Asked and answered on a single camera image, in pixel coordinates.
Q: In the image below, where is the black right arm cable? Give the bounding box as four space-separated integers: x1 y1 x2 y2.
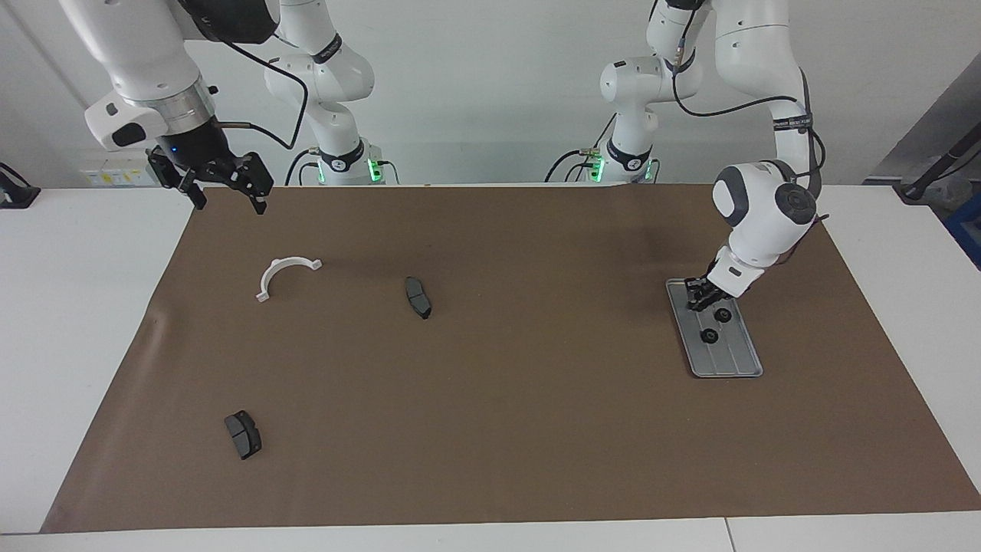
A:
176 0 309 151

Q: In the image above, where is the blue box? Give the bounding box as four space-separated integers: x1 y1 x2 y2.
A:
944 192 981 269

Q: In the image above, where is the white wall socket box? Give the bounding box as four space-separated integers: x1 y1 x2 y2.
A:
79 157 158 187

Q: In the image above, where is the black base cable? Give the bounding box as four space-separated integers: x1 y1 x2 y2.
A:
544 149 599 183
285 148 323 186

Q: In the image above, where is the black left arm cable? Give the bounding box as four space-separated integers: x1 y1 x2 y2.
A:
651 0 832 269

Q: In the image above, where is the silver metal tray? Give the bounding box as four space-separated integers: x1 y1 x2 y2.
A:
665 278 764 379

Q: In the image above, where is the grey panel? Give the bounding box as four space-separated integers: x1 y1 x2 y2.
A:
865 73 981 185

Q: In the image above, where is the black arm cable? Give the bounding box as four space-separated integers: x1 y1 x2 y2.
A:
176 0 309 151
651 0 832 269

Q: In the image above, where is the black table clamp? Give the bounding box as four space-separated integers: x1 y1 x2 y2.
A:
0 163 41 209

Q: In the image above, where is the white curved plastic bracket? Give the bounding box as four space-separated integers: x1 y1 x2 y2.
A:
255 257 323 303

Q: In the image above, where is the black stand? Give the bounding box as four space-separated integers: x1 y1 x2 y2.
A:
897 123 981 202

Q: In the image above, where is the brown table mat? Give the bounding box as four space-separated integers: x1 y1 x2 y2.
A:
40 184 981 534

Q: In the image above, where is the long dark brake pad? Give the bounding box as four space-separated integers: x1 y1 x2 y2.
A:
404 276 433 320

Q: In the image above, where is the short dark brake pad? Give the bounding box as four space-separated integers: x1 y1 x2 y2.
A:
224 410 263 461

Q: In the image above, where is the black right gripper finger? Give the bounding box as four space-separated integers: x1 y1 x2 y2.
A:
147 149 208 210
222 152 274 215

